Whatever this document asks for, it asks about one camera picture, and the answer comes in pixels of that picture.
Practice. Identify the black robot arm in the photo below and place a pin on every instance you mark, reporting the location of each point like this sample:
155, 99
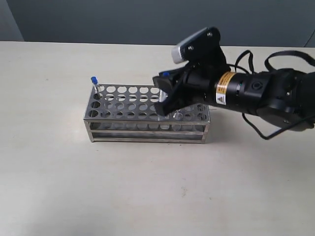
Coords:
282, 97

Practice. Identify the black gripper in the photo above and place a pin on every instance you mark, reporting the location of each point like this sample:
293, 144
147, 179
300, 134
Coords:
195, 85

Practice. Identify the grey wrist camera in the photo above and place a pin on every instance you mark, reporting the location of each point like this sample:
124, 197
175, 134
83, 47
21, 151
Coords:
197, 45

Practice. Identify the stainless steel test tube rack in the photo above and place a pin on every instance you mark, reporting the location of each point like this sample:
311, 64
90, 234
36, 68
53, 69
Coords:
126, 113

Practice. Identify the blue-capped tube back row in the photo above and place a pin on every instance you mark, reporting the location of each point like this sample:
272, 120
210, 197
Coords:
162, 96

